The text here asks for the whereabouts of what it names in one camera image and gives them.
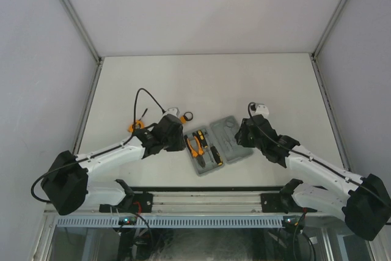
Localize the left camera black cable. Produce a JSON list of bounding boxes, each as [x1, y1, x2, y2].
[[31, 87, 167, 204]]

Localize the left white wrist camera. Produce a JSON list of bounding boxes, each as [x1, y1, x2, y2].
[[166, 107, 180, 118]]

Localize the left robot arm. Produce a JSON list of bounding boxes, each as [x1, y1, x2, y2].
[[40, 112, 186, 216]]

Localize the slotted grey cable duct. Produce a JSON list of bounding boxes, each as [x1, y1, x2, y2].
[[57, 215, 284, 229]]

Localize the right aluminium frame post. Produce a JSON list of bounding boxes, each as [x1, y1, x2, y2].
[[311, 0, 367, 60]]

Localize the right camera black cable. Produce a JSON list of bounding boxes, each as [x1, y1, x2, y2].
[[247, 101, 391, 225]]

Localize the black yellow screwdriver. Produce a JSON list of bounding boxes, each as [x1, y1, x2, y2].
[[196, 130, 208, 149], [206, 146, 223, 166]]

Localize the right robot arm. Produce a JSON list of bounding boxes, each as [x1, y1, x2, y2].
[[235, 114, 390, 241]]

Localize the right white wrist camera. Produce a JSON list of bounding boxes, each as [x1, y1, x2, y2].
[[255, 103, 269, 119]]

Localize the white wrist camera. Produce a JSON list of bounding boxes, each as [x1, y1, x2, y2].
[[255, 103, 269, 119], [166, 107, 180, 118]]

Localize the orange tape measure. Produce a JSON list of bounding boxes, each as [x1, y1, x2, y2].
[[128, 120, 145, 133]]

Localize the left aluminium frame post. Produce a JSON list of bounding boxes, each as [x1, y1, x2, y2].
[[42, 0, 102, 64]]

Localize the camera black cable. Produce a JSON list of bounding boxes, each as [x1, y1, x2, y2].
[[31, 87, 167, 204], [247, 101, 391, 225]]

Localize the grey plastic tool case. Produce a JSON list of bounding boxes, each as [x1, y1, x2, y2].
[[184, 116, 254, 176]]

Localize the orange handled pliers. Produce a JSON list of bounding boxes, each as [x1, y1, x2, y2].
[[184, 134, 206, 168]]

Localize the aluminium front rail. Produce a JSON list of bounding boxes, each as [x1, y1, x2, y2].
[[44, 189, 349, 215]]

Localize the black electrical tape roll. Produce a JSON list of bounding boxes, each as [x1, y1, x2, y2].
[[183, 111, 194, 122]]

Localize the aluminium frame post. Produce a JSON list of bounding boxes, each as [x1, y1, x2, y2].
[[42, 0, 102, 64], [311, 0, 367, 60]]

